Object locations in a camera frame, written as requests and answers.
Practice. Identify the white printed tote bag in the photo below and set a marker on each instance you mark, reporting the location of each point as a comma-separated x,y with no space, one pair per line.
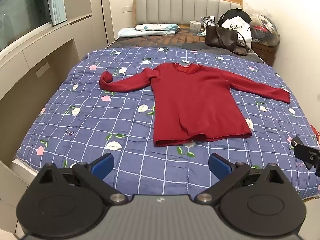
240,28

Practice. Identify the clear plastic packet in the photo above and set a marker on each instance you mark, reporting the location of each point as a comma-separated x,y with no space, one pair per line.
195,25

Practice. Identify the white wall outlet plate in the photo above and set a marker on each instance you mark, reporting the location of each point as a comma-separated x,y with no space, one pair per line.
127,9

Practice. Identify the small teal packet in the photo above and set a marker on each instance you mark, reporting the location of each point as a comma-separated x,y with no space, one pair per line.
201,33

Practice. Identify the light green curtain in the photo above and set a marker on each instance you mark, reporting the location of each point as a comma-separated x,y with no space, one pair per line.
57,0

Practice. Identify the window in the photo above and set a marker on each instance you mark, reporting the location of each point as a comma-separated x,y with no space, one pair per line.
25,12

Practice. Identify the beige built-in cabinet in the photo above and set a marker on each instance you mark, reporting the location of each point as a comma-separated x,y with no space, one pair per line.
30,80

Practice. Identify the beige cabinet outlet plate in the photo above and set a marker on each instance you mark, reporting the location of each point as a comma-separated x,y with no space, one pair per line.
42,70

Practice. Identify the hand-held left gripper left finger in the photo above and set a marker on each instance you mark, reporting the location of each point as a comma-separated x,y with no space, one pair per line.
103,165

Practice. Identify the clear plastic bag of clothes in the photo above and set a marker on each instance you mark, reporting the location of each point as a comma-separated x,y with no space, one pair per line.
266,28

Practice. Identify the blue floral checked quilt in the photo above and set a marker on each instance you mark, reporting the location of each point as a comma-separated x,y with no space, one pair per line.
105,120

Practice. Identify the red long-sleeve sweater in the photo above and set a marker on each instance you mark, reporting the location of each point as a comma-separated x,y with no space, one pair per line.
197,102

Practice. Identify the brown patterned blanket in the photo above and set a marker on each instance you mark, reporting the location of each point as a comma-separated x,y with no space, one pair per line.
175,40

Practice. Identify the grey padded wooden headboard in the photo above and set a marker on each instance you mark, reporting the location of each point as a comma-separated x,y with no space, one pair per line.
185,7

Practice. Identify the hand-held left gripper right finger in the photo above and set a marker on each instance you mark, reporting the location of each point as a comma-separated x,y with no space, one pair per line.
218,166

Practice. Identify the wooden nightstand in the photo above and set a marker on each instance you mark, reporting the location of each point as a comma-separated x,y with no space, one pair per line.
265,52

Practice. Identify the brown leather handbag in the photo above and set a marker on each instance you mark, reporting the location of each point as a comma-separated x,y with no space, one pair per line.
220,36

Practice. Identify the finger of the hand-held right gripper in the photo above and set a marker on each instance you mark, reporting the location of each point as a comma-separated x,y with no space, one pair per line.
306,152

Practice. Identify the black white patterned packet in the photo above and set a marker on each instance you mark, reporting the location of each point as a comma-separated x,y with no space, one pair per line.
208,20

